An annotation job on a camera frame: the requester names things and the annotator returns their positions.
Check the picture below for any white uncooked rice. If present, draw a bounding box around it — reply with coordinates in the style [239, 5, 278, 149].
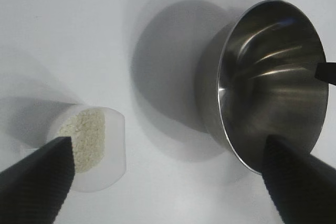
[57, 108, 107, 174]

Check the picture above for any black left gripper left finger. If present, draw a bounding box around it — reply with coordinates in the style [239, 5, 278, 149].
[0, 136, 76, 224]

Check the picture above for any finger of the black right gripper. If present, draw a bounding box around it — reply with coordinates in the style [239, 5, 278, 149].
[313, 61, 336, 87]

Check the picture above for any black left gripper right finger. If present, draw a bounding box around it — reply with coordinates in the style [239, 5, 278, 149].
[261, 134, 336, 224]

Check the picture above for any stainless steel mixing bowl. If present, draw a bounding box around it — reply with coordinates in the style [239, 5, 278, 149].
[194, 0, 330, 176]

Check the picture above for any translucent plastic measuring cup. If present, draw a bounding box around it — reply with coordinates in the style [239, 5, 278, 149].
[20, 103, 128, 193]

